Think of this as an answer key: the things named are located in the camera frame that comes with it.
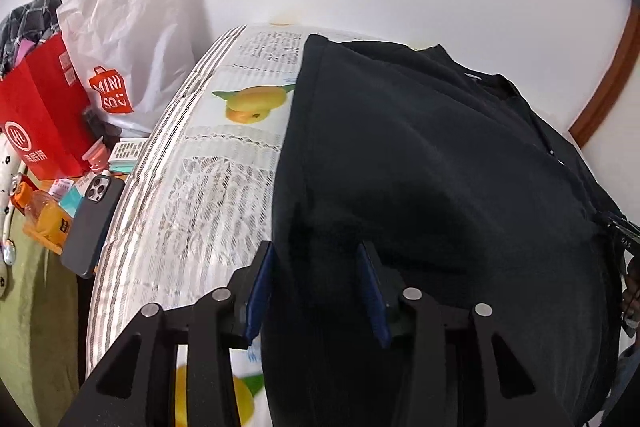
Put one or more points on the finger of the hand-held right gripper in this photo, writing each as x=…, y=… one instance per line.
x=620, y=232

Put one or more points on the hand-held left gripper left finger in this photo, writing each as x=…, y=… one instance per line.
x=261, y=287

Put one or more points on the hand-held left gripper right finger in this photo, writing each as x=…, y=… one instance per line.
x=370, y=297

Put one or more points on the black t-shirt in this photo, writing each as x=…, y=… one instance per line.
x=425, y=157

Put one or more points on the person's right hand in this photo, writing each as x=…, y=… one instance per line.
x=632, y=287

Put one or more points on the fruit print tablecloth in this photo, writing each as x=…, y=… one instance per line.
x=210, y=187

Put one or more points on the person's blue jeans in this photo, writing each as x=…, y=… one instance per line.
x=620, y=387

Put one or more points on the smartphone in dark case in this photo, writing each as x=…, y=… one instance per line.
x=92, y=227

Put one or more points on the white remote control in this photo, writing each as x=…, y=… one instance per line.
x=125, y=152

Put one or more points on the teal small box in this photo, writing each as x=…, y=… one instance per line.
x=73, y=203

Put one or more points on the pink spray bottle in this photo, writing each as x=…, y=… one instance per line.
x=96, y=156

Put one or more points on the orange juice bottle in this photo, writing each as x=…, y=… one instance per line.
x=50, y=219

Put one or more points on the green blanket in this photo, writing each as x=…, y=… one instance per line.
x=35, y=332

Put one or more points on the white floral cloth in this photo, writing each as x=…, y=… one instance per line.
x=7, y=167

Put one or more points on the red paper bag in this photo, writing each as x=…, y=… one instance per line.
x=45, y=107

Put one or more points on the white plastic shopping bag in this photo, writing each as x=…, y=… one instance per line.
x=135, y=32

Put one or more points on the grey plaid cloth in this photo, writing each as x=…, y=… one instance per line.
x=30, y=19

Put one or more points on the brown wooden door frame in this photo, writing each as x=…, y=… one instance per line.
x=610, y=82

